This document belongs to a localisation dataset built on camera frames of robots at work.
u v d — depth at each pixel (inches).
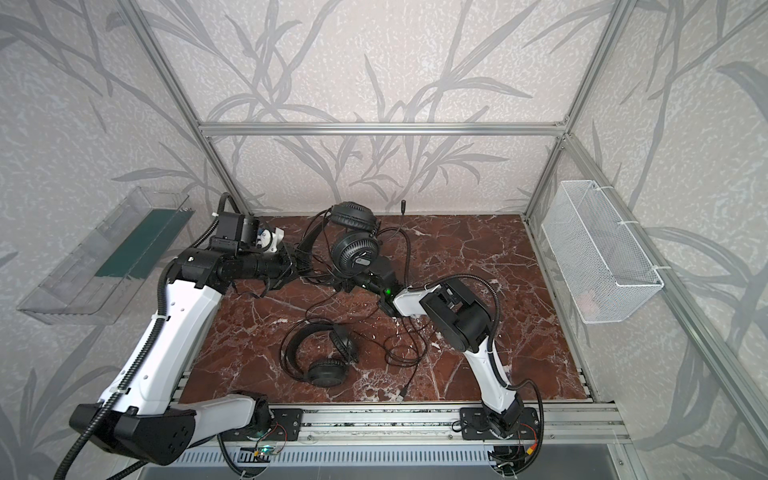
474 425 28.9
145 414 14.8
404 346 34.1
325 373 29.7
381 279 28.5
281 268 24.1
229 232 20.7
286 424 29.0
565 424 29.7
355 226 23.1
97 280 25.4
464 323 21.7
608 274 23.9
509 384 24.0
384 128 38.2
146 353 15.5
